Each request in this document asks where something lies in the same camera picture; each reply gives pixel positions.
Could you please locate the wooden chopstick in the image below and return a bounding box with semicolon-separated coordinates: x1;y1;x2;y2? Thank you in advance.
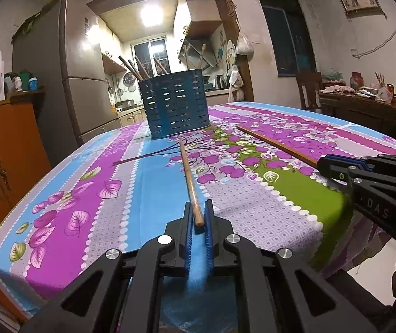
179;141;205;229
135;56;150;80
153;56;168;74
127;59;143;81
118;56;138;80
236;125;318;168
197;43;206;69

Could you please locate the blue perforated utensil holder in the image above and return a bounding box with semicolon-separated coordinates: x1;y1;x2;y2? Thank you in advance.
139;69;210;139

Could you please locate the kitchen window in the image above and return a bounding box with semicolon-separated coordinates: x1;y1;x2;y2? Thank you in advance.
131;36;170;77

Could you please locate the dark wooden dining table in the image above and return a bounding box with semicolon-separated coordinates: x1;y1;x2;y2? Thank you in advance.
318;92;396;137

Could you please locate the floral striped tablecloth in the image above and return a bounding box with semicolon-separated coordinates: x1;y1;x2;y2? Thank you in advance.
0;102;396;316

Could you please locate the wooden dining chair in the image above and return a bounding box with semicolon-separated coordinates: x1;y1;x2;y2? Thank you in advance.
295;71;322;112

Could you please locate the steel electric kettle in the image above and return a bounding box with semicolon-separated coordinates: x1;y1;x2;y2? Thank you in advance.
215;74;227;89

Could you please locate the white hanging plastic bag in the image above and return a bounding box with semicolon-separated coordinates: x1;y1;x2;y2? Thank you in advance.
236;31;254;56

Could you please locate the dark room window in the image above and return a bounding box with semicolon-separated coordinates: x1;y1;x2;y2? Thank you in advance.
260;0;317;77

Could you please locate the steel range hood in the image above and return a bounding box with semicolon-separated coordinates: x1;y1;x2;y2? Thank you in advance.
178;38;217;70

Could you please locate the orange wooden cabinet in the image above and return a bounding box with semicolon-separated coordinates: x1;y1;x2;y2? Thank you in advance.
0;92;50;322

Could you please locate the brown tall refrigerator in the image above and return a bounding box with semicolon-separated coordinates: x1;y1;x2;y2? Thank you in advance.
11;0;121;166

